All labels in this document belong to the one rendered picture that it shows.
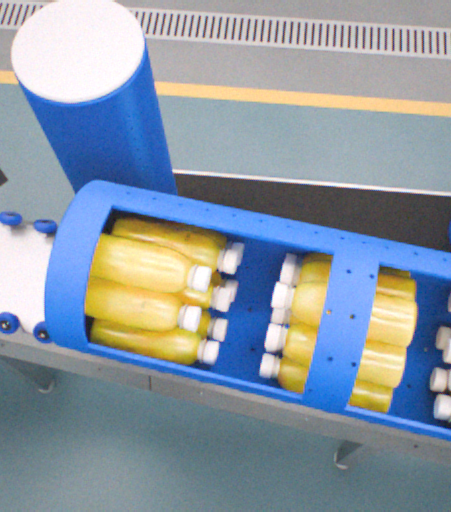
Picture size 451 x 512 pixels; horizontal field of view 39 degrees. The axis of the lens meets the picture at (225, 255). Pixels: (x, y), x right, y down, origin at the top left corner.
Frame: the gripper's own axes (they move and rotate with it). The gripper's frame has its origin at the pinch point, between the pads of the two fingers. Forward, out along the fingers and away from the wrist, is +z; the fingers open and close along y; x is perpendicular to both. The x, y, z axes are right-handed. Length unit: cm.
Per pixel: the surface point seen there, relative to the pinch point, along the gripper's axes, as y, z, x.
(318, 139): 37, 151, -106
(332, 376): -39, 30, -20
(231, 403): -29, 61, -9
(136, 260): -7.4, 29.1, -9.4
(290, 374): -34, 41, -17
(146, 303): -12.1, 33.9, -6.8
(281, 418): -37, 62, -14
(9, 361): 25, 108, 25
